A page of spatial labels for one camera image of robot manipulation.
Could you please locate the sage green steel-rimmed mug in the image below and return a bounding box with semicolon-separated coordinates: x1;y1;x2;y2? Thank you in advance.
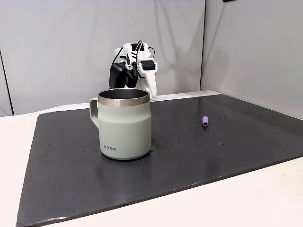
89;88;152;161

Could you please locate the black table mat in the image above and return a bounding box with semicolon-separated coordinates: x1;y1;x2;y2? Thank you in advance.
16;94;303;227

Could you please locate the black camera cable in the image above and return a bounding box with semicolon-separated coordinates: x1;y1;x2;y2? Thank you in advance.
111;40;156;66

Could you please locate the black camera box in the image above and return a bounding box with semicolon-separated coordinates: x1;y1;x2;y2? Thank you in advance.
108;62;130;90

